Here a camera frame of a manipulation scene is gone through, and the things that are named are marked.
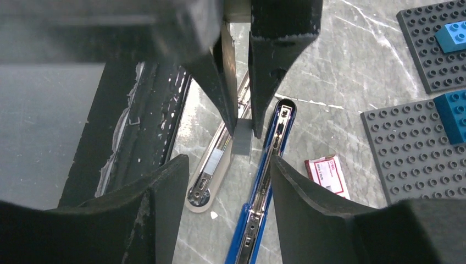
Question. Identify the dark teal building brick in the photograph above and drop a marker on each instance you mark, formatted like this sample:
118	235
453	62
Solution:
451	108

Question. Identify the left grey building baseplate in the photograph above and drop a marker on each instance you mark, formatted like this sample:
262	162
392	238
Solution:
438	71

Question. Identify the black aluminium base frame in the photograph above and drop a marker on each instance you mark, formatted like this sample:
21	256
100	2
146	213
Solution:
130	130

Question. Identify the right grey building baseplate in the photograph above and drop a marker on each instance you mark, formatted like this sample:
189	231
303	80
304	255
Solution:
412	153

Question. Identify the grey building baseplate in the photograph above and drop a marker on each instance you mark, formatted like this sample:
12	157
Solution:
412	153
438	71

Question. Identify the silver staple strip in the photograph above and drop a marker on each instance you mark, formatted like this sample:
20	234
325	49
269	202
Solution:
242	138

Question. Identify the red white staple box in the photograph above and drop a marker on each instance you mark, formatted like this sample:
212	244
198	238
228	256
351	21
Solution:
327	172

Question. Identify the beige silver stapler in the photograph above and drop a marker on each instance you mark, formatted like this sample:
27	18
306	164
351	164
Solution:
210	171

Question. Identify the light blue building brick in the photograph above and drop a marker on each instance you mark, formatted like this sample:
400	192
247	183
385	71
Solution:
451	37

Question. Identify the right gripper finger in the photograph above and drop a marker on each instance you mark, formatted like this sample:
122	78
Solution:
317	226
138	223

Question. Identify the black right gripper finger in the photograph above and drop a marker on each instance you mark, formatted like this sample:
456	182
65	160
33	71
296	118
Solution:
280	31
189	33

